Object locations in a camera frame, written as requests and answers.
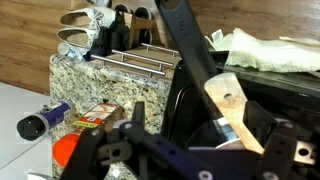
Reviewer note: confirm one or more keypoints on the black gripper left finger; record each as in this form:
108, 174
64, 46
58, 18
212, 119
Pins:
146, 156

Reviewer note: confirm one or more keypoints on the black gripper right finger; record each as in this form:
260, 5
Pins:
290, 152

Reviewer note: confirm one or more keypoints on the red lid spice jar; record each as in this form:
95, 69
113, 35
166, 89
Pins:
102, 114

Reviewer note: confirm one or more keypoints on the blue jar with white lid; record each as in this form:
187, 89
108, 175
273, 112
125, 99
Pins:
37, 124

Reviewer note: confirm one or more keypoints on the black stove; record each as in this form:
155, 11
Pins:
293, 96

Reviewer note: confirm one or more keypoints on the yellow dish towel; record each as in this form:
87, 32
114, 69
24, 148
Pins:
284, 55

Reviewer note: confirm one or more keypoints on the white patterned shoe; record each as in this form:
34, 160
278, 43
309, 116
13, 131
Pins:
92, 17

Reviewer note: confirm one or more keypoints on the black saucepan with long handle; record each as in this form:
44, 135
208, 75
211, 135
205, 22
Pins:
190, 43

